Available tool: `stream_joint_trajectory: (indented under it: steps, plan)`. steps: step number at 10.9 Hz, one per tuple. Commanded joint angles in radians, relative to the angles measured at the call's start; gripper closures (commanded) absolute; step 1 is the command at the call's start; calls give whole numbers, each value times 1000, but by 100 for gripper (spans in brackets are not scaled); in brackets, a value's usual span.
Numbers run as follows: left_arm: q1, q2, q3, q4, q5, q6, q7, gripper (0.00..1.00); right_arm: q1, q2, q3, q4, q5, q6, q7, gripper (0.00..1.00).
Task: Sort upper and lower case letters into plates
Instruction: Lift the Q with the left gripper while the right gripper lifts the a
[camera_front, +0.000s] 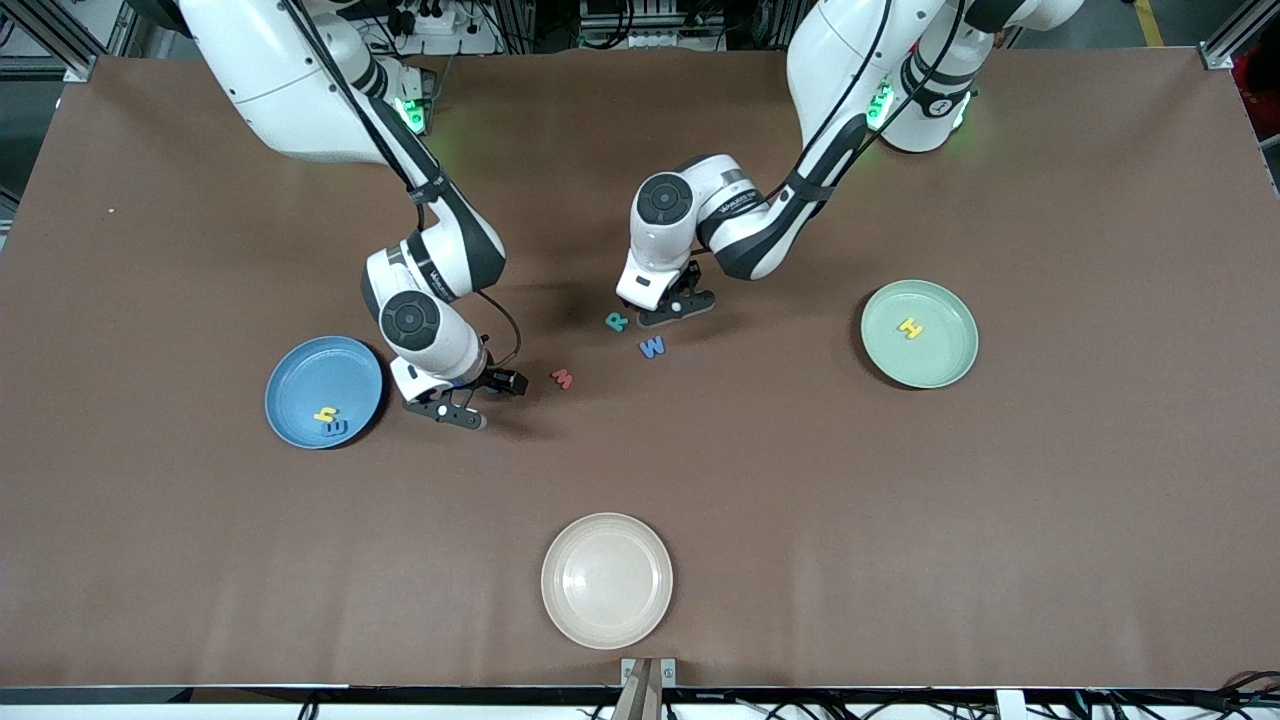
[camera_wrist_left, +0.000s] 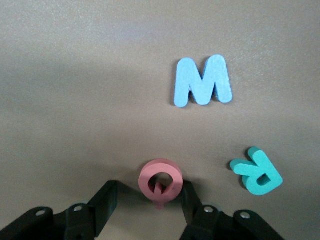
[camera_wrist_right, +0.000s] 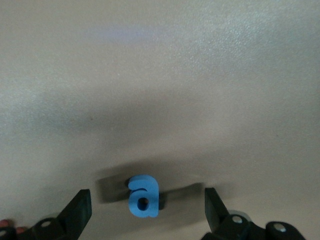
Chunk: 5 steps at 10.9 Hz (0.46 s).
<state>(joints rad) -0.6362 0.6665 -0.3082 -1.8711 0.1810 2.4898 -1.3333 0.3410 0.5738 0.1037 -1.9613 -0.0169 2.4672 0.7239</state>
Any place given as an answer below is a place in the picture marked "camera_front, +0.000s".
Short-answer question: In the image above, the white power strip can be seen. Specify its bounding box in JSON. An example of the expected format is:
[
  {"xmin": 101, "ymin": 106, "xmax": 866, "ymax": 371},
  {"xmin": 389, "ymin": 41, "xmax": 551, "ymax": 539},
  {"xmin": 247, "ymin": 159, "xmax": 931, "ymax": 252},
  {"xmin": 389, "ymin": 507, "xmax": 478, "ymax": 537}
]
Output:
[{"xmin": 385, "ymin": 0, "xmax": 501, "ymax": 56}]

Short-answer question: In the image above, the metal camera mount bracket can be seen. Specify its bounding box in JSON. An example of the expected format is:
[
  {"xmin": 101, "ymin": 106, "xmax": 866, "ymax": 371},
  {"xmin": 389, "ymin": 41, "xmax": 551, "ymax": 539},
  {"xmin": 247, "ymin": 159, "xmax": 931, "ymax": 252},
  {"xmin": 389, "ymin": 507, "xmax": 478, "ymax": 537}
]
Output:
[{"xmin": 620, "ymin": 657, "xmax": 678, "ymax": 720}]

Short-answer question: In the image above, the grey equipment rack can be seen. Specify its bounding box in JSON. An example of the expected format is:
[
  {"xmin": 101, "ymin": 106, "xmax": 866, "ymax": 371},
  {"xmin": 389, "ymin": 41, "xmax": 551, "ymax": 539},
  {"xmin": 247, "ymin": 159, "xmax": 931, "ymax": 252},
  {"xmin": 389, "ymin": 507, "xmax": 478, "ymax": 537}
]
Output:
[{"xmin": 578, "ymin": 0, "xmax": 728, "ymax": 51}]

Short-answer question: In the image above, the beige plate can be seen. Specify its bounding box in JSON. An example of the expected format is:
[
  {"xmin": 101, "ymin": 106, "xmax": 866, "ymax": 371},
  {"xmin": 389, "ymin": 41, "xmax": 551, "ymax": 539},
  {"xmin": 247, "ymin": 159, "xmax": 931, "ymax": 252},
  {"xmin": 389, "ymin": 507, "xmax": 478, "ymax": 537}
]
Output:
[{"xmin": 541, "ymin": 512, "xmax": 674, "ymax": 651}]

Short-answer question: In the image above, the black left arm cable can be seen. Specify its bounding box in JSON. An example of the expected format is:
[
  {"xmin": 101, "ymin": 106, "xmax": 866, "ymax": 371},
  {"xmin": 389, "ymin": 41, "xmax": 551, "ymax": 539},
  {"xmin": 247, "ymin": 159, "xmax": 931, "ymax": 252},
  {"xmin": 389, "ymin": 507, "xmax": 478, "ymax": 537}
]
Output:
[{"xmin": 765, "ymin": 0, "xmax": 971, "ymax": 201}]

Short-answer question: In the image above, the aluminium frame profile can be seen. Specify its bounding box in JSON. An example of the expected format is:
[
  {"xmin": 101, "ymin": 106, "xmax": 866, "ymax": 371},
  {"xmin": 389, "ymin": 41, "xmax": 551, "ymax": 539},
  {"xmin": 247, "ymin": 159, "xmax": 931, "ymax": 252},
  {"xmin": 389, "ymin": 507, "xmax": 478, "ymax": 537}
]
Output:
[
  {"xmin": 0, "ymin": 0, "xmax": 141, "ymax": 81},
  {"xmin": 1195, "ymin": 0, "xmax": 1280, "ymax": 71}
]

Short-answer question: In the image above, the blue plate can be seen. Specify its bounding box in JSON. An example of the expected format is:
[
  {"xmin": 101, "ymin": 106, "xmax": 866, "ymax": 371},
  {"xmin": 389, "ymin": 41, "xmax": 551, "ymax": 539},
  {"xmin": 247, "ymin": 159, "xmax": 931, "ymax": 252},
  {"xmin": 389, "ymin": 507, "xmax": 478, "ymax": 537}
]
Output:
[{"xmin": 264, "ymin": 335, "xmax": 385, "ymax": 450}]

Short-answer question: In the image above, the green plate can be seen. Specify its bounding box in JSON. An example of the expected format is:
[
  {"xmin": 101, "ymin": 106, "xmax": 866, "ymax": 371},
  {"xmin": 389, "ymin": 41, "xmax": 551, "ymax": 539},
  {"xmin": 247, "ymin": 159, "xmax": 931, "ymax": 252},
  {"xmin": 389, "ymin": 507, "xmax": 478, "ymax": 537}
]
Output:
[{"xmin": 860, "ymin": 279, "xmax": 980, "ymax": 390}]

